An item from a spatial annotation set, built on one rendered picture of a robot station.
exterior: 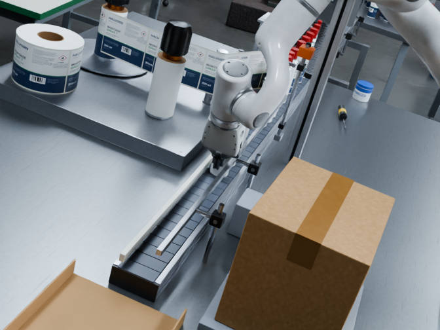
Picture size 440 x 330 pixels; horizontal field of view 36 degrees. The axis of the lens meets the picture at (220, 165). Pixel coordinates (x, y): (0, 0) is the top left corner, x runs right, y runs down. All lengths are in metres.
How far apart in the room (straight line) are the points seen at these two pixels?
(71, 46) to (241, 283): 1.01
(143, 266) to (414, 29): 0.82
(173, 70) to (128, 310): 0.85
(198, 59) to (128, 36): 0.26
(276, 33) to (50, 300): 0.76
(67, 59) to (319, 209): 1.01
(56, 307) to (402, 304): 0.82
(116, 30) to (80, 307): 1.18
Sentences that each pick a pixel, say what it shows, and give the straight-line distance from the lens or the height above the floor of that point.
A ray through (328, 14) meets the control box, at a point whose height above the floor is 1.31.
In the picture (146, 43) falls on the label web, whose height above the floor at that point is 1.01.
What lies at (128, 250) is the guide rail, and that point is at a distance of 1.42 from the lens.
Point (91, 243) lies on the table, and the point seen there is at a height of 0.83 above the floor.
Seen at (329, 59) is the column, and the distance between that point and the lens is 2.00.
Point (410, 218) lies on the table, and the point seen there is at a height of 0.83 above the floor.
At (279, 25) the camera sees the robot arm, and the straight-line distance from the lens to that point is 1.56.
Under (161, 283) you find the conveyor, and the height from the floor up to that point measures 0.88.
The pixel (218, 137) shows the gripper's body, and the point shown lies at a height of 1.03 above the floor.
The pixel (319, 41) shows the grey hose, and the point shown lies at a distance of 2.12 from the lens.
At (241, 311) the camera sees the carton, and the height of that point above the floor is 0.90.
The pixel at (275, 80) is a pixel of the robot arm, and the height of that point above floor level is 1.25.
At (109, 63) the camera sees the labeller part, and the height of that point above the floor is 0.89.
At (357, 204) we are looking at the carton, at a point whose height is 1.12.
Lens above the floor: 1.76
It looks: 28 degrees down
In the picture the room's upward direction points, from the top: 16 degrees clockwise
